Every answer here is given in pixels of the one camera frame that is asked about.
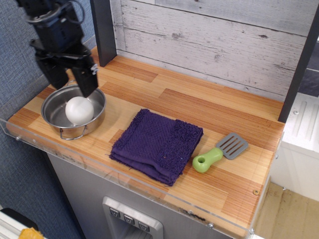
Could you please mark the folded purple cloth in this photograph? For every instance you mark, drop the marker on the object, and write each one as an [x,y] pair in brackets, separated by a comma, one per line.
[157,146]

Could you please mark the yellow object at corner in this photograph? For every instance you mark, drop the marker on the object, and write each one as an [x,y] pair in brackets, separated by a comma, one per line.
[30,233]

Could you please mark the right dark grey post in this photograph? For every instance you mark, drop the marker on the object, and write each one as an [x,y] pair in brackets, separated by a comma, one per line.
[301,68]

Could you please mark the white toy sink unit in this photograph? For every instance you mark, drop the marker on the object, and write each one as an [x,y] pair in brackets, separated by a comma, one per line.
[296,163]

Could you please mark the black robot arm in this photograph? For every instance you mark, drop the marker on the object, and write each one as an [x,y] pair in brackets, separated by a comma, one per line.
[33,6]

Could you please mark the clear acrylic guard rail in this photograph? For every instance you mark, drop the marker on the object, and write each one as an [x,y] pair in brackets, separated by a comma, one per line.
[223,200]

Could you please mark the green grey toy spatula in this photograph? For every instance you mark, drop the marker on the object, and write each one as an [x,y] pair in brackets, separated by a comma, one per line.
[229,147]

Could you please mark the white egg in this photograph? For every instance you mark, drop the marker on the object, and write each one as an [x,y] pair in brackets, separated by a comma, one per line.
[79,110]

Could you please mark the grey toy fridge cabinet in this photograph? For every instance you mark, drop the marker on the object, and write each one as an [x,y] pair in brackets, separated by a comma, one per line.
[85,191]

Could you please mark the small steel pot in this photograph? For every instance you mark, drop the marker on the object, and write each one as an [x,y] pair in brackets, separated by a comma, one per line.
[53,112]

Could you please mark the silver dispenser button panel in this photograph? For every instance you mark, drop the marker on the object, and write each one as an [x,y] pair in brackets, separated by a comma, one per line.
[127,223]

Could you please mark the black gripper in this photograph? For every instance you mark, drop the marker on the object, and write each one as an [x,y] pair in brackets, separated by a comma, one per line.
[59,46]

